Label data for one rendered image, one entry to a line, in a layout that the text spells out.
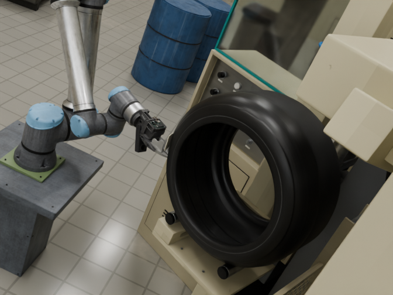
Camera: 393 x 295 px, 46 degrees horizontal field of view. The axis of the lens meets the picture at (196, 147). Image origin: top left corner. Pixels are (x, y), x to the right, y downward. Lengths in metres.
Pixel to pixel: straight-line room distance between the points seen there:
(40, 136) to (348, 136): 1.51
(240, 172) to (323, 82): 1.38
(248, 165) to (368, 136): 1.48
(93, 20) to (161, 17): 2.57
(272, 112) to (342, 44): 0.46
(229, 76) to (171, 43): 2.30
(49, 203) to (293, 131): 1.13
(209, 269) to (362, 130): 1.03
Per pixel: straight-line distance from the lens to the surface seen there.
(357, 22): 1.64
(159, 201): 2.75
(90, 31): 2.08
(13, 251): 2.47
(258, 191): 1.88
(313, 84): 1.00
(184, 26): 4.56
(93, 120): 1.89
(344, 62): 0.97
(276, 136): 1.34
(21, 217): 2.32
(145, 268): 2.78
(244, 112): 1.39
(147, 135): 1.81
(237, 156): 2.31
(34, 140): 2.12
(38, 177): 2.17
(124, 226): 2.99
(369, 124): 0.85
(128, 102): 1.87
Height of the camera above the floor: 1.94
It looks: 28 degrees down
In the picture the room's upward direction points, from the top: 24 degrees clockwise
